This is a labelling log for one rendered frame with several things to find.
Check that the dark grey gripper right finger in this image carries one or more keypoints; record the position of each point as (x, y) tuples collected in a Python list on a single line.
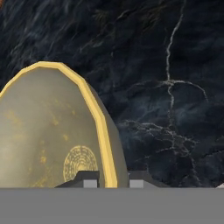
[(140, 176)]

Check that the grey bowl with yellow rim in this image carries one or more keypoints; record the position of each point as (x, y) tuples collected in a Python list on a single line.
[(46, 122)]

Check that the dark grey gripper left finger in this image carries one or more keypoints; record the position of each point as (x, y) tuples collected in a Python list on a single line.
[(87, 178)]

